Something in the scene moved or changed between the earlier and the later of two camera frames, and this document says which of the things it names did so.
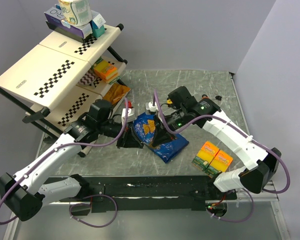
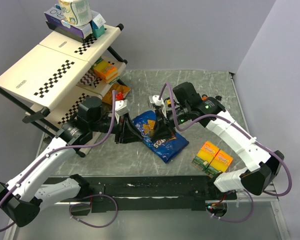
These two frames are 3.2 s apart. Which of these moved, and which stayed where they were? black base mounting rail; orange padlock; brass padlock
Moved: brass padlock
Stayed: orange padlock; black base mounting rail
